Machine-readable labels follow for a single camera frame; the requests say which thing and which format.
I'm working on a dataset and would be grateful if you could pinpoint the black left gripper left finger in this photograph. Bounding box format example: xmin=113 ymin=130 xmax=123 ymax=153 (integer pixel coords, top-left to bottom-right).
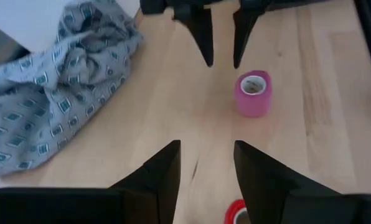
xmin=0 ymin=139 xmax=182 ymax=224

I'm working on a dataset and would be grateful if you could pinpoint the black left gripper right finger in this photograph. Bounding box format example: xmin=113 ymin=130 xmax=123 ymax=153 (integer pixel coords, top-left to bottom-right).
xmin=233 ymin=139 xmax=371 ymax=224

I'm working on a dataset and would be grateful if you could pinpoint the red bandage roll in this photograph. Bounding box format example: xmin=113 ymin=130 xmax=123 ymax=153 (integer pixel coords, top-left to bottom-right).
xmin=223 ymin=198 xmax=252 ymax=224

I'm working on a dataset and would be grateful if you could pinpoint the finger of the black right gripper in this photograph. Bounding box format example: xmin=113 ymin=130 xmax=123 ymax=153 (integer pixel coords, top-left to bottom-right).
xmin=232 ymin=5 xmax=271 ymax=70
xmin=172 ymin=6 xmax=215 ymax=68

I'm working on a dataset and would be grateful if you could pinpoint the pink bandage roll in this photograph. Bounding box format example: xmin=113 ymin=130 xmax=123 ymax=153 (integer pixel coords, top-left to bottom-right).
xmin=233 ymin=70 xmax=273 ymax=119

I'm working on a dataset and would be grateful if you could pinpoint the grey patterned cloth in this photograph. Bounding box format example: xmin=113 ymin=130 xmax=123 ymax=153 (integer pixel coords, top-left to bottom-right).
xmin=0 ymin=0 xmax=144 ymax=179

